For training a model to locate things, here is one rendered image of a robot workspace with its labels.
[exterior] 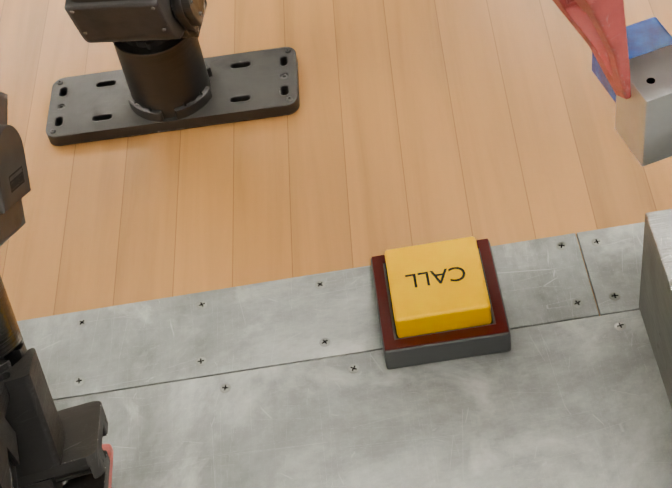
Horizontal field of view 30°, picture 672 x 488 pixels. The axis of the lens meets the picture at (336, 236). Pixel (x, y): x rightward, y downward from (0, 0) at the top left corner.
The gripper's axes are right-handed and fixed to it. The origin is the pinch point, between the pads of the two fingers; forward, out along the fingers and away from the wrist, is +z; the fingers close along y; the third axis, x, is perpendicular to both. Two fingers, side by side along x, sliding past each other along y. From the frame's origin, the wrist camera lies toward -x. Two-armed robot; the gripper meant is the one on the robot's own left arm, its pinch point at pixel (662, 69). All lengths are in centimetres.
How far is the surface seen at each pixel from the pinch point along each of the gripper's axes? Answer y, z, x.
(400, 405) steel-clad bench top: -20.1, 15.7, 2.0
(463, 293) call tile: -14.1, 10.8, 3.6
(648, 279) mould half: -3.8, 12.0, -0.9
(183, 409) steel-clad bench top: -32.9, 13.1, 6.7
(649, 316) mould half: -4.0, 14.7, -0.2
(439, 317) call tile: -16.1, 11.4, 3.0
